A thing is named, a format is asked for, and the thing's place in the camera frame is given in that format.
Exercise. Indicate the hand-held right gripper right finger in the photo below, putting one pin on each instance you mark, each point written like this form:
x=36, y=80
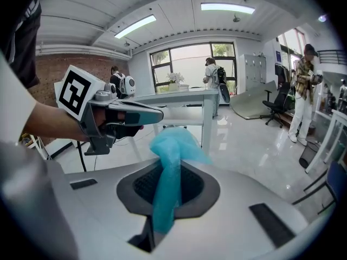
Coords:
x=230, y=226

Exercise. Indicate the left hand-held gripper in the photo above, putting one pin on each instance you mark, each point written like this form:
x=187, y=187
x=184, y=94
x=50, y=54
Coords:
x=76, y=91

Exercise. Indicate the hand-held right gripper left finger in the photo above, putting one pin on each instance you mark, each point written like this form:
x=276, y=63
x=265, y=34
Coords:
x=95, y=213

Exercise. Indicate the blue cloth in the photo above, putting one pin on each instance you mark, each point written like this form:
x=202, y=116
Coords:
x=169, y=150

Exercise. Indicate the person's left forearm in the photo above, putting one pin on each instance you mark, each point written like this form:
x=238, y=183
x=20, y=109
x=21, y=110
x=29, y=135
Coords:
x=54, y=123

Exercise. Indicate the white work table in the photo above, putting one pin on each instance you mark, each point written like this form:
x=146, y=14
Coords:
x=176, y=99

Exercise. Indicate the person's left hand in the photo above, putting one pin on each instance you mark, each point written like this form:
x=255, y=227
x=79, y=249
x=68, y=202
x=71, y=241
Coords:
x=99, y=118

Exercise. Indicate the white backpack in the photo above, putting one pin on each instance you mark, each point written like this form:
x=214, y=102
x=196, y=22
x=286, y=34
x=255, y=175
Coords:
x=129, y=85

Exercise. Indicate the white vase with flowers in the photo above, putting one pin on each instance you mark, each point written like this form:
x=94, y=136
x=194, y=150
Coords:
x=174, y=84

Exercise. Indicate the black framed window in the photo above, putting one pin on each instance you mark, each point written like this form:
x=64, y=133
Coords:
x=189, y=61

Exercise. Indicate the ceiling smoke detector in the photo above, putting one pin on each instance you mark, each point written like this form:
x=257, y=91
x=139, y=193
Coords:
x=127, y=44
x=237, y=18

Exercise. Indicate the black backpack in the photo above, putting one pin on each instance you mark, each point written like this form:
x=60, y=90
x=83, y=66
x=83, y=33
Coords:
x=223, y=85

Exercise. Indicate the long ceiling light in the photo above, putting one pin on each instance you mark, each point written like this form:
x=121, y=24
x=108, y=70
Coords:
x=227, y=7
x=135, y=26

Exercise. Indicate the black mesh bin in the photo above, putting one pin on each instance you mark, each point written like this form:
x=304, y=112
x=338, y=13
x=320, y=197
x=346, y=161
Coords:
x=308, y=156

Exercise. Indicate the grey leaning panel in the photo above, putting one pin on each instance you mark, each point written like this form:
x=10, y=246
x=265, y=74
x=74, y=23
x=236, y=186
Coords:
x=252, y=101

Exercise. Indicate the white lockers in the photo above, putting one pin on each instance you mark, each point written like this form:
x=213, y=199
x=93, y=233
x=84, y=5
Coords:
x=253, y=72

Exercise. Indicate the blue chair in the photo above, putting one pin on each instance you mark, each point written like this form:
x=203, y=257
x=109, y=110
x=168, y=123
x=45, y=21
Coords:
x=337, y=177

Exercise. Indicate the black office chair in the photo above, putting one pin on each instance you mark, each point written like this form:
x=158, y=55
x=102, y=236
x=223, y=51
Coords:
x=279, y=101

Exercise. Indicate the person's black top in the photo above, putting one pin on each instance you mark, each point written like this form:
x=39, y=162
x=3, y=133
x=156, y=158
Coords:
x=24, y=50

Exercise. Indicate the white side table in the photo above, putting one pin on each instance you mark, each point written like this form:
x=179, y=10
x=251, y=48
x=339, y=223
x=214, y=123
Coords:
x=339, y=113

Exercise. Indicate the blue wall sign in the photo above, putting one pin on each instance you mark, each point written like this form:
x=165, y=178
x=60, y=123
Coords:
x=279, y=55

